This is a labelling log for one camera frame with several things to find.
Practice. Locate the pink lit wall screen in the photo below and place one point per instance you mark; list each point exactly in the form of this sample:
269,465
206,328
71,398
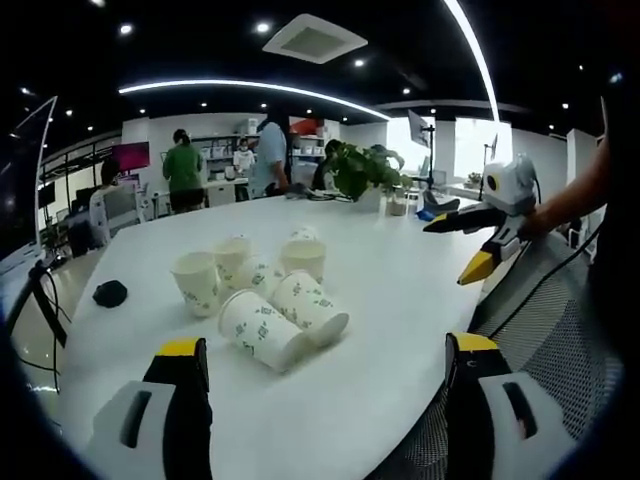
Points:
131,155

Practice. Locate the white framed board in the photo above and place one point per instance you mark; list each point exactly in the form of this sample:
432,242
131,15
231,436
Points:
42,165

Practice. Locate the group of round ceiling downlights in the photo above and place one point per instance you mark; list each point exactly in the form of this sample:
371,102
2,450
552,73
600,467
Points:
262,27

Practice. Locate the grey mesh office chair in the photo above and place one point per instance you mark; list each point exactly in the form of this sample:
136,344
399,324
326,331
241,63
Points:
560,320

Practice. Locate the curved ceiling light strip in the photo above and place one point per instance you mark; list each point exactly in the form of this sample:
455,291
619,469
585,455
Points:
250,85
480,55

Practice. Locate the cluster of printed paper cups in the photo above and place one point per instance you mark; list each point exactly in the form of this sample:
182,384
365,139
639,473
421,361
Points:
260,327

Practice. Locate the person's dark clothing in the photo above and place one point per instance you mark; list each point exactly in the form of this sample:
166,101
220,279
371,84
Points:
620,200

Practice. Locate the blue small object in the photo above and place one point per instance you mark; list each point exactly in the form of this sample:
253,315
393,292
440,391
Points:
425,214

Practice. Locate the white storage shelf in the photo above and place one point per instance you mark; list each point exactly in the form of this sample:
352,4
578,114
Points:
307,145

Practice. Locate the square ceiling air vent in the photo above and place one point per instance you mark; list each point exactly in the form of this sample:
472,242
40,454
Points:
315,39

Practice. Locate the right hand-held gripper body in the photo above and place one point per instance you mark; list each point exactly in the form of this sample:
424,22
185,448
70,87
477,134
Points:
510,187

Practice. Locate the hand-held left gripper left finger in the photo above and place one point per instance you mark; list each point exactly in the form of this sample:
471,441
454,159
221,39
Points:
130,430

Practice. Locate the white table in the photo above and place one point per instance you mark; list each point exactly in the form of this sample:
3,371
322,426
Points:
380,280

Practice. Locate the green potted plant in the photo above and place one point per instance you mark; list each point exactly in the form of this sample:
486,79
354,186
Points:
362,170

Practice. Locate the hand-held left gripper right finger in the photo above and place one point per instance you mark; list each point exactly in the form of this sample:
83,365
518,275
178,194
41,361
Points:
530,425

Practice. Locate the dark object on table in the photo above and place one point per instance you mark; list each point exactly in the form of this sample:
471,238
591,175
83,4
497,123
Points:
442,204

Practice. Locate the black tripod stand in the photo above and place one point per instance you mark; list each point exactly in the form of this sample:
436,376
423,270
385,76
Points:
42,300

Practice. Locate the black crumpled cloth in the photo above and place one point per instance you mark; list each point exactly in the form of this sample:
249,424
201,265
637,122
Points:
110,293

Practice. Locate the white counter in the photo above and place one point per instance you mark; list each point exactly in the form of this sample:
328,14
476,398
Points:
225,190

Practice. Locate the small glass jar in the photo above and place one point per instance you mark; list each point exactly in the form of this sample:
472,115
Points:
396,204

